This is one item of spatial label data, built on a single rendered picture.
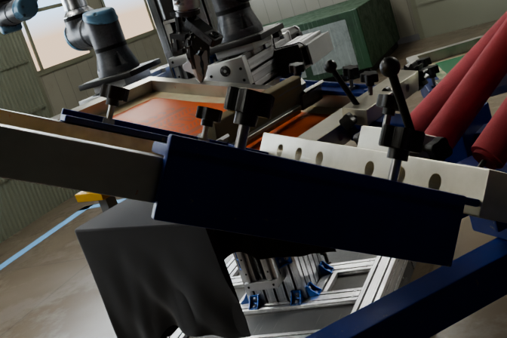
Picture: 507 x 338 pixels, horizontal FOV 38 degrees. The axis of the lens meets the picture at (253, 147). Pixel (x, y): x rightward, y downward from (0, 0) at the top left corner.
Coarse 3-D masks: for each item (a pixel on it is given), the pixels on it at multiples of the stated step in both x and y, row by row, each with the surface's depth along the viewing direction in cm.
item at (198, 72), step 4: (196, 56) 209; (188, 60) 211; (196, 60) 210; (200, 60) 211; (184, 64) 213; (188, 64) 212; (196, 64) 210; (184, 68) 214; (188, 68) 213; (196, 68) 210; (200, 68) 211; (192, 72) 212; (196, 72) 211; (200, 72) 212; (196, 76) 212; (200, 76) 212; (200, 80) 213
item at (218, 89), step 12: (132, 84) 221; (144, 84) 221; (156, 84) 223; (168, 84) 220; (180, 84) 217; (192, 84) 214; (204, 84) 212; (216, 84) 210; (228, 84) 208; (240, 84) 207; (252, 84) 205; (132, 96) 218; (216, 96) 211; (324, 96) 189; (336, 96) 187; (84, 108) 203; (96, 108) 206
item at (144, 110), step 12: (132, 108) 210; (144, 108) 208; (156, 108) 207; (216, 108) 200; (132, 120) 199; (300, 120) 183; (312, 120) 182; (276, 132) 176; (288, 132) 175; (300, 132) 174
